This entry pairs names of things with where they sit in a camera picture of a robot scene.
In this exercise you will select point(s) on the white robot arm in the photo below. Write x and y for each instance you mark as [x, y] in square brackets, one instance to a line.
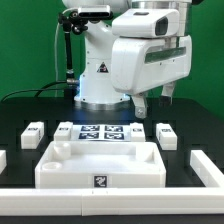
[96, 91]

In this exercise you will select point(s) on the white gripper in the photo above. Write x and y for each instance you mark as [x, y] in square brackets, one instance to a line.
[138, 65]

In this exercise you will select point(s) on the fiducial marker sheet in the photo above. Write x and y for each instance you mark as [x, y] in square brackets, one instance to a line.
[102, 133]

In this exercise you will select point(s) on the white fence bar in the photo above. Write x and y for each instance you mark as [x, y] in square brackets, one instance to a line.
[87, 202]
[206, 170]

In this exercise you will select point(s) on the black camera on mount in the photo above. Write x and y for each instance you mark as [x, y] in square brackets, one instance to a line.
[101, 12]

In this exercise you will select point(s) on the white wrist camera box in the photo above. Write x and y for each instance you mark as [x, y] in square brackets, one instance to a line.
[146, 23]

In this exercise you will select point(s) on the white desk top tray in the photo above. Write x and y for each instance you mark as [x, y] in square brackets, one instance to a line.
[95, 164]

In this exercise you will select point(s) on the white front fence bar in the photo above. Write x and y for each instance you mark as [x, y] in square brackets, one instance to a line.
[87, 202]

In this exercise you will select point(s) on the white left fence block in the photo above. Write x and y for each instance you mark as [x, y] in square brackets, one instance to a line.
[3, 162]

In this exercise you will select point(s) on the white right fence bar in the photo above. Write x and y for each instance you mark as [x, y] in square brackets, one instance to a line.
[206, 170]

